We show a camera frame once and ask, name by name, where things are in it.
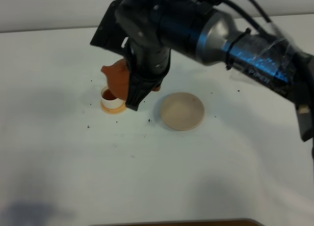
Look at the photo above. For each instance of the near white teacup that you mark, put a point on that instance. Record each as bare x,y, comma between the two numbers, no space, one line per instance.
109,100

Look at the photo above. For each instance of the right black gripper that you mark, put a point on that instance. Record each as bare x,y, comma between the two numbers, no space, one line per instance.
145,32

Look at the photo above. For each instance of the brown clay teapot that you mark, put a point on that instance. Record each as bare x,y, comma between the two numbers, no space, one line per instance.
118,79

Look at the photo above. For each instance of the beige round teapot saucer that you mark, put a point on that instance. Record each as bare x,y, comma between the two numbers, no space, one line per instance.
182,111

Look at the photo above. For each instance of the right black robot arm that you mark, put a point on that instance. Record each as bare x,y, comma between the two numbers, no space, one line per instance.
231,36

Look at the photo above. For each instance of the near orange cup coaster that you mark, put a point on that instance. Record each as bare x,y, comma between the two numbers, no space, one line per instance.
118,110

